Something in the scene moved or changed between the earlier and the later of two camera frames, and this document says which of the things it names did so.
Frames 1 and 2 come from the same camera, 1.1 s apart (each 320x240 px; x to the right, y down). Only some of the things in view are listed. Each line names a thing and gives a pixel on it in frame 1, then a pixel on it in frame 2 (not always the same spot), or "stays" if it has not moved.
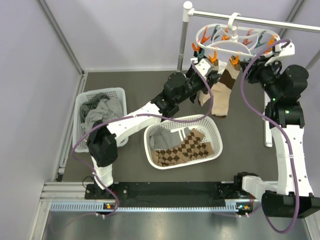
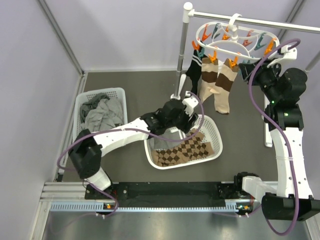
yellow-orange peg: [212, 59] stays
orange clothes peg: [195, 49] stays
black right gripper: [258, 66] stays
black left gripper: [211, 78] to [185, 126]
